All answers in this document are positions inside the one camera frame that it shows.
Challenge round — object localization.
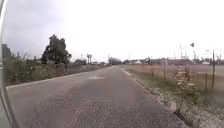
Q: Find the row of bushes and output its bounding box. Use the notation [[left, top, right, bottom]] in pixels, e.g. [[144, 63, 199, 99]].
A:
[[1, 43, 111, 86]]

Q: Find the dark tree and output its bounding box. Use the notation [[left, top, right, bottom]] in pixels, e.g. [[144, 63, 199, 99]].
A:
[[40, 33, 73, 66]]

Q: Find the tall flowering weed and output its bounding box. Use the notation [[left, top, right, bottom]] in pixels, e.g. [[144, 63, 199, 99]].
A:
[[173, 64, 198, 114]]

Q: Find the dry grass verge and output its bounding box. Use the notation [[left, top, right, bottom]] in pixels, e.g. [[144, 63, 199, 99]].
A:
[[119, 63, 224, 118]]

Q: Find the grey asphalt road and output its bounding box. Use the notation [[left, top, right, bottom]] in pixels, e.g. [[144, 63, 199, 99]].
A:
[[5, 65, 190, 128]]

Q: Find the wire fence with posts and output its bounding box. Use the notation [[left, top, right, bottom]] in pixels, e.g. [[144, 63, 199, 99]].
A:
[[151, 49, 224, 93]]

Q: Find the row of low buildings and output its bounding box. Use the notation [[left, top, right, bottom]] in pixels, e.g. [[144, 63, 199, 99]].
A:
[[108, 56, 224, 66]]

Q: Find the pale gravel strip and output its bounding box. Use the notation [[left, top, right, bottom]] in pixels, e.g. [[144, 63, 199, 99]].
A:
[[118, 65, 224, 128]]

